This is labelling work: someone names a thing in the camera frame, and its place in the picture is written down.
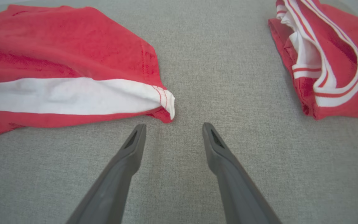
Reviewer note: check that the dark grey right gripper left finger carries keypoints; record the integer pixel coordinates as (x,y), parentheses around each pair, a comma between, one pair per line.
(113,186)

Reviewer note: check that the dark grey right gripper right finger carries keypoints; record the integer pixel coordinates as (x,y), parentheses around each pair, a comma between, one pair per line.
(238,189)

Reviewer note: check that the red garment with white panel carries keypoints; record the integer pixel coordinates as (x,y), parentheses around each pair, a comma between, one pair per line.
(57,46)

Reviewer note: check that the red jersey with letter print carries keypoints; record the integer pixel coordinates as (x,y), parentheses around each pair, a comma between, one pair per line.
(337,46)

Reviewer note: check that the grey fabric sofa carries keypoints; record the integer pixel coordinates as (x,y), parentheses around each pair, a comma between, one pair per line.
(213,77)

